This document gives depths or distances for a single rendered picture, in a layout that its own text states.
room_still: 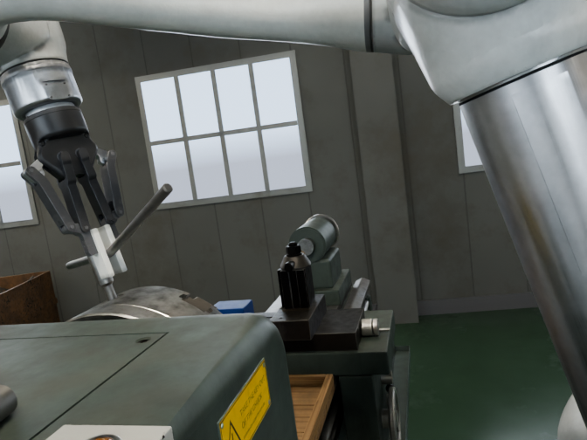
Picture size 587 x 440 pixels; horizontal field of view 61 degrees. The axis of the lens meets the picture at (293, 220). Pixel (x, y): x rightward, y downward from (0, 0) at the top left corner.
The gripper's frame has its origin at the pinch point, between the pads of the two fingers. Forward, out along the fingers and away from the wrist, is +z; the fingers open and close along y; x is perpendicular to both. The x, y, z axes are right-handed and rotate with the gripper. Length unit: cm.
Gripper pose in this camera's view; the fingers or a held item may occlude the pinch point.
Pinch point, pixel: (105, 251)
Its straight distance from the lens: 74.3
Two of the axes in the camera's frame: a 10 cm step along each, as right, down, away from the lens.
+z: 3.4, 9.4, 0.7
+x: -6.9, 2.0, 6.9
